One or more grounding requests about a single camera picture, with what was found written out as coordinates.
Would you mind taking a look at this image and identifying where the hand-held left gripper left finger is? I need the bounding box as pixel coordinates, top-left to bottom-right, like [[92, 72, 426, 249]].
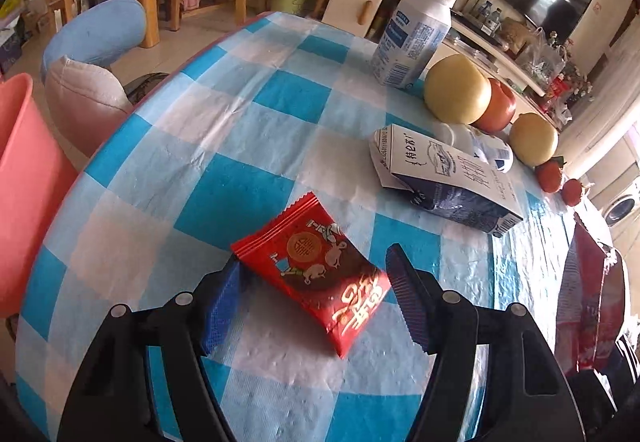
[[56, 256, 242, 442]]

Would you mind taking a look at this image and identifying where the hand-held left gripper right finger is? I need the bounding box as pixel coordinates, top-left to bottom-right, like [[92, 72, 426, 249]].
[[386, 244, 586, 442]]

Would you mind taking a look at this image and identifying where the red snack packet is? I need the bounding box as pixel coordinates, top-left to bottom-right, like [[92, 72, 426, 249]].
[[230, 192, 392, 359]]

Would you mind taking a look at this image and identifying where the pink plastic bucket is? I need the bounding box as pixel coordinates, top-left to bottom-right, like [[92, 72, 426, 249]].
[[0, 73, 80, 319]]

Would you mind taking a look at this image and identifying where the white blue milk carton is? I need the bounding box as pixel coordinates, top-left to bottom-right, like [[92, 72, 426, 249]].
[[369, 124, 525, 237]]

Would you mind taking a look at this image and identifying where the small white bottle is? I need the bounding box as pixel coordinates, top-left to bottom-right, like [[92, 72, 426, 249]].
[[432, 121, 515, 173]]

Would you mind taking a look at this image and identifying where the large red snack bag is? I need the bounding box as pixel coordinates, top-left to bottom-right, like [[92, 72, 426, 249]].
[[554, 214, 628, 375]]

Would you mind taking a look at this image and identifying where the small red tomato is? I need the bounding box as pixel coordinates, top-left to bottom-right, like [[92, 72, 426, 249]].
[[561, 178, 586, 207], [537, 159, 565, 194]]

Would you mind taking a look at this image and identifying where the blue white checked tablecloth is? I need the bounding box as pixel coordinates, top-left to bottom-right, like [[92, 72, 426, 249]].
[[14, 10, 576, 442]]

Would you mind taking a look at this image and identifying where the small yellow fruit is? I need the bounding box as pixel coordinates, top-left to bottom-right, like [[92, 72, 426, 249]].
[[509, 113, 559, 167]]

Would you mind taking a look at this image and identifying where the red apple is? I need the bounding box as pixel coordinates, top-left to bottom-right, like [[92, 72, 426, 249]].
[[472, 78, 517, 133]]

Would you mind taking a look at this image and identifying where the large yellow fruit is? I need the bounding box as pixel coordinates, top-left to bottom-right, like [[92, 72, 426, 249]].
[[424, 54, 493, 125]]

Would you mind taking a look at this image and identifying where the dark striped cloth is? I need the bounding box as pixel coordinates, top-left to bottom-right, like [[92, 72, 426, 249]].
[[565, 334, 640, 442]]

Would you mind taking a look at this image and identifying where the dark cartoon seat pad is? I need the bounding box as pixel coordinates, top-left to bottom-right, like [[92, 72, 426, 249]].
[[124, 72, 172, 106]]

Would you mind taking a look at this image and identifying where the white washing machine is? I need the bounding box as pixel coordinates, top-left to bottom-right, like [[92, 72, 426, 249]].
[[602, 182, 640, 229]]

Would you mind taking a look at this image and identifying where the white cushion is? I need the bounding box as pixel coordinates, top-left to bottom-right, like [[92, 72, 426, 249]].
[[44, 56, 135, 159]]

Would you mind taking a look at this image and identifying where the white plastic bottle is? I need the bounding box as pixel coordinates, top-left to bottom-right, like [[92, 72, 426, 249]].
[[371, 0, 460, 90]]

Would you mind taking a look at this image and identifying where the clear plastic bag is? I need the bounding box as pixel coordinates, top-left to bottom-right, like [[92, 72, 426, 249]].
[[515, 26, 567, 90]]

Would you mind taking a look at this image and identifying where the cream cabinet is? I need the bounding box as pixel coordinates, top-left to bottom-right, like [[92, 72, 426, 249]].
[[320, 0, 561, 127]]

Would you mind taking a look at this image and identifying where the blue padded chair back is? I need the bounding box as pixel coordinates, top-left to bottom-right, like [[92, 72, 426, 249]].
[[41, 0, 147, 80]]

